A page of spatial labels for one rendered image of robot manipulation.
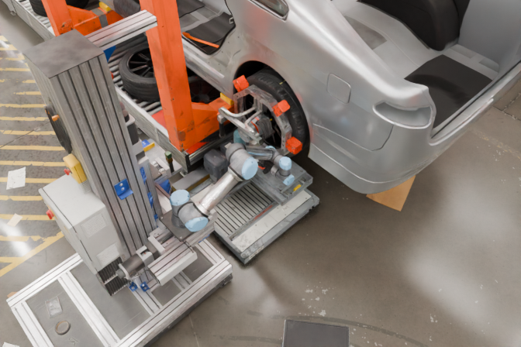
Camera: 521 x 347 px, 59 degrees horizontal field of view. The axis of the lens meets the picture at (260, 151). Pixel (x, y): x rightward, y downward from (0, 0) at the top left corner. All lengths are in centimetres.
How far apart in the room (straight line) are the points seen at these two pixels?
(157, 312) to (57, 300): 68
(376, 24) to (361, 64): 156
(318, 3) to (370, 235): 192
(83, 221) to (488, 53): 327
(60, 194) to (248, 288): 156
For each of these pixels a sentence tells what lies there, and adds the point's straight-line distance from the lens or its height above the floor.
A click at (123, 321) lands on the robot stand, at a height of 21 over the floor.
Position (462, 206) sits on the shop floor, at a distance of 425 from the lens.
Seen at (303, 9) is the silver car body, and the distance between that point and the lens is 278.
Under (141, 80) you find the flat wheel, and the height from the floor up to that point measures 50.
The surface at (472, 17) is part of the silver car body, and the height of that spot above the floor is 117.
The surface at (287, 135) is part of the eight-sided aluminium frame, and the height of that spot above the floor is 94.
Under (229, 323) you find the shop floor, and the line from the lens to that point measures 343.
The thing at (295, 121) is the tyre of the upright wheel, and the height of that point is 101.
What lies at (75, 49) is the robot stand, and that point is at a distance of 214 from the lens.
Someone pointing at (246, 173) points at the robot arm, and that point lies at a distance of 257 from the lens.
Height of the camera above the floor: 317
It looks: 47 degrees down
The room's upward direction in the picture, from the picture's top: straight up
